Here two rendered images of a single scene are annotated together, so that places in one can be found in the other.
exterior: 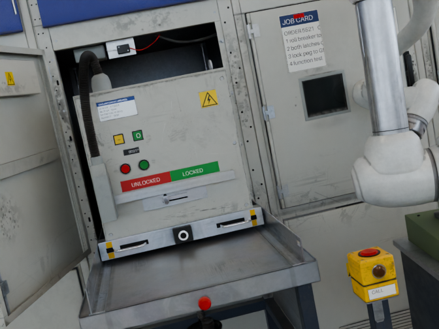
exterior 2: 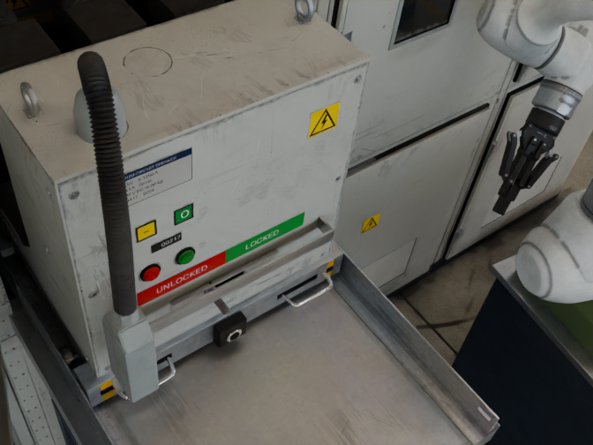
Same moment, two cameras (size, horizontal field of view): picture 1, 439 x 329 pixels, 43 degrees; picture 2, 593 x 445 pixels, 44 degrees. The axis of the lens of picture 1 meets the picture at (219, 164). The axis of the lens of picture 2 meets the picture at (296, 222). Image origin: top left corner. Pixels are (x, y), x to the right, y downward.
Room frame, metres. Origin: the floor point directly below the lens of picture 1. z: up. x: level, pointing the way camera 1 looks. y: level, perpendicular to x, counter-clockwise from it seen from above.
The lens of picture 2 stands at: (1.14, 0.50, 2.04)
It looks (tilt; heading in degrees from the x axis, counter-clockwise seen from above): 49 degrees down; 324
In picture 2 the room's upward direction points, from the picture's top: 8 degrees clockwise
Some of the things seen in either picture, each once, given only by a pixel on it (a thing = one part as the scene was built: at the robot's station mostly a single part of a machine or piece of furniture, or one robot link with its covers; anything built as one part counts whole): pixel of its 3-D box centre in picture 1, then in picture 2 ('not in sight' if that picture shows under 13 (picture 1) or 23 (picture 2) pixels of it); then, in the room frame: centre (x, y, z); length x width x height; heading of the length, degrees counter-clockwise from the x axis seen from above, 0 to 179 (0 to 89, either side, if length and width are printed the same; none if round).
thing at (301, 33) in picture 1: (302, 41); not in sight; (2.10, -0.39, 1.44); 0.15 x 0.01 x 0.21; 97
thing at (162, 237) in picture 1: (181, 232); (219, 315); (1.81, 0.16, 0.90); 0.54 x 0.05 x 0.06; 97
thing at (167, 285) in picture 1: (190, 262); (249, 377); (1.71, 0.15, 0.82); 0.68 x 0.62 x 0.06; 7
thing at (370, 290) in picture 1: (372, 273); not in sight; (1.23, -0.29, 0.85); 0.08 x 0.08 x 0.10; 7
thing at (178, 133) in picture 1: (166, 157); (227, 233); (1.79, 0.16, 1.15); 0.48 x 0.01 x 0.48; 97
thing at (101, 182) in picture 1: (104, 192); (130, 348); (1.70, 0.36, 1.09); 0.08 x 0.05 x 0.17; 7
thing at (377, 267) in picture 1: (379, 271); not in sight; (1.18, -0.30, 0.87); 0.03 x 0.01 x 0.03; 97
